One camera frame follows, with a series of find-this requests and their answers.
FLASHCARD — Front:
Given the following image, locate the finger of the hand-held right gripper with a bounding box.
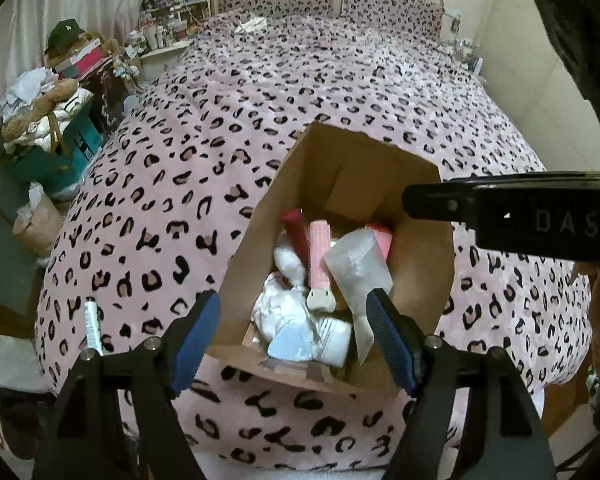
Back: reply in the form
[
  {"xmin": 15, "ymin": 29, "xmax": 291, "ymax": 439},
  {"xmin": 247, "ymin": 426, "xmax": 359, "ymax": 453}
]
[{"xmin": 402, "ymin": 171, "xmax": 600, "ymax": 223}]

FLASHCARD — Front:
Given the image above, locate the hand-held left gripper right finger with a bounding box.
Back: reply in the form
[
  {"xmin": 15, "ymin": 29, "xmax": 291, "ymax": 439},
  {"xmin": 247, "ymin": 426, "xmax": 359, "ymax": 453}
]
[{"xmin": 365, "ymin": 289, "xmax": 561, "ymax": 480}]

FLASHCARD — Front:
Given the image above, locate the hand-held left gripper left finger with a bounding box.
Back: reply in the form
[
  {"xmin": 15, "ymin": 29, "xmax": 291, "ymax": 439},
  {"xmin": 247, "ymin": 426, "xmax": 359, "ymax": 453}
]
[{"xmin": 30, "ymin": 289, "xmax": 222, "ymax": 480}]

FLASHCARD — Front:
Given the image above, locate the pink packet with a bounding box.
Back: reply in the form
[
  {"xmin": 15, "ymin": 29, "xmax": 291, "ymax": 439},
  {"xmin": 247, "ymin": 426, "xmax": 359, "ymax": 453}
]
[{"xmin": 367, "ymin": 222, "xmax": 395, "ymax": 261}]

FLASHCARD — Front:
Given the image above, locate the cardboard box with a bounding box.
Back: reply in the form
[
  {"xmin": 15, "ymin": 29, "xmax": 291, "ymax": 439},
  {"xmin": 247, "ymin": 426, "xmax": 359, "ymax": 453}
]
[{"xmin": 212, "ymin": 122, "xmax": 456, "ymax": 393}]

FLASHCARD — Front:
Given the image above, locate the clear plastic bag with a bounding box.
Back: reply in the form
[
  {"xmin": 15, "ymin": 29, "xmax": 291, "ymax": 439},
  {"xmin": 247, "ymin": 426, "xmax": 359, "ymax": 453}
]
[{"xmin": 322, "ymin": 227, "xmax": 396, "ymax": 366}]

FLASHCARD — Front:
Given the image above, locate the light blue pad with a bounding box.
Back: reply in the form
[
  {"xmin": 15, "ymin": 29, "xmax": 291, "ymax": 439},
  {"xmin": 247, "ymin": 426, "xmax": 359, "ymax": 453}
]
[{"xmin": 267, "ymin": 325, "xmax": 316, "ymax": 363}]

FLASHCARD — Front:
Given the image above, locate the white cotton wad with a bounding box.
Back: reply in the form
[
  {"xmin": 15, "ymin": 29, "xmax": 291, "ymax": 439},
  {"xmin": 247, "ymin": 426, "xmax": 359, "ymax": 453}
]
[{"xmin": 272, "ymin": 232, "xmax": 306, "ymax": 286}]

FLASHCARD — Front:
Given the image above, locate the red tube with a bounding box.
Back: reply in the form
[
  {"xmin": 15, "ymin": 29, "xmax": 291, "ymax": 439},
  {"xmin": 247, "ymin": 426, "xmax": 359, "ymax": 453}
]
[{"xmin": 281, "ymin": 210, "xmax": 313, "ymax": 273}]

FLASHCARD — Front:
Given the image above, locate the white marker pen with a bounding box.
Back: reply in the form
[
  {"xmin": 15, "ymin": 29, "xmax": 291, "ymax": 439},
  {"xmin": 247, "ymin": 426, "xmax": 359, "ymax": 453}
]
[{"xmin": 82, "ymin": 297, "xmax": 105, "ymax": 358}]

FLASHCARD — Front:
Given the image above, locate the nightstand clutter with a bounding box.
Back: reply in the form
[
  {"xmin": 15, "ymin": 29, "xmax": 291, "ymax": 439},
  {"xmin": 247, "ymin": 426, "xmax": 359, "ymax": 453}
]
[{"xmin": 442, "ymin": 10, "xmax": 483, "ymax": 73}]

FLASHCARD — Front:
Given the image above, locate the dark cloth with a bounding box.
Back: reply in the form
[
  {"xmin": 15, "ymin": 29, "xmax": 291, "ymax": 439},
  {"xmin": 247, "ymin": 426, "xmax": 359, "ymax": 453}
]
[{"xmin": 520, "ymin": 0, "xmax": 600, "ymax": 161}]

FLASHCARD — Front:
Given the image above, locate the brown paper bag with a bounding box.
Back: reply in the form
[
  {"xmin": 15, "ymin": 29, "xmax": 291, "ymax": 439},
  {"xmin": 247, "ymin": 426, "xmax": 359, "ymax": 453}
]
[{"xmin": 12, "ymin": 182, "xmax": 66, "ymax": 258}]

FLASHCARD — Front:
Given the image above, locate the pink leopard print blanket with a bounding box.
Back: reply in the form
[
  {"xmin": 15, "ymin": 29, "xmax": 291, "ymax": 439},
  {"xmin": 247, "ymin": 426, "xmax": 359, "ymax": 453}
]
[{"xmin": 34, "ymin": 7, "xmax": 593, "ymax": 473}]

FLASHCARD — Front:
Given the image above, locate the teal storage box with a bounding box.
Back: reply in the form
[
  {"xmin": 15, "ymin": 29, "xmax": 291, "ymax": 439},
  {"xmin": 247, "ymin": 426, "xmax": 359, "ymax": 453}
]
[{"xmin": 10, "ymin": 105, "xmax": 105, "ymax": 196}]

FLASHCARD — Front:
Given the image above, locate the small white cloth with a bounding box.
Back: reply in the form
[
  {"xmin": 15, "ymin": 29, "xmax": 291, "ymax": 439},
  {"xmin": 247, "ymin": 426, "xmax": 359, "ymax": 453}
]
[{"xmin": 235, "ymin": 16, "xmax": 268, "ymax": 35}]

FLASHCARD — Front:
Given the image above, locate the brown teddy bear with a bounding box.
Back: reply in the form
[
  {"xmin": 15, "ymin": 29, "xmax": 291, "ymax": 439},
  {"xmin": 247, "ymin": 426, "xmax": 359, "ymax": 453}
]
[{"xmin": 1, "ymin": 79, "xmax": 80, "ymax": 141}]

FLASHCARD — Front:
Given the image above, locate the pink flat box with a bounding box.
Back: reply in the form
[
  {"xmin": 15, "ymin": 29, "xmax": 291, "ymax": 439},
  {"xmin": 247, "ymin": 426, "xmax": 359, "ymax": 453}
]
[{"xmin": 55, "ymin": 42, "xmax": 111, "ymax": 81}]

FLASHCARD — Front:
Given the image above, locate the crumpled white paper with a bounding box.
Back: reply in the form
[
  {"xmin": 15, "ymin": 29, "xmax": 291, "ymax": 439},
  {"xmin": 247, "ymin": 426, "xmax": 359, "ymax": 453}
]
[{"xmin": 0, "ymin": 67, "xmax": 56, "ymax": 121}]

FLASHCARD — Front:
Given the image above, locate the cluttered bedside shelf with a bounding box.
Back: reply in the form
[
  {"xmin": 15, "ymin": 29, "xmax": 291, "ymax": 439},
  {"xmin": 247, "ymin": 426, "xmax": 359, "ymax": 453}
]
[{"xmin": 125, "ymin": 0, "xmax": 213, "ymax": 58}]

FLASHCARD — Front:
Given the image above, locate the dark green cap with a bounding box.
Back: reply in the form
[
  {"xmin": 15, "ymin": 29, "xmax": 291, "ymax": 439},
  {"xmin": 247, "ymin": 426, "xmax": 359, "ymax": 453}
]
[{"xmin": 45, "ymin": 20, "xmax": 88, "ymax": 56}]

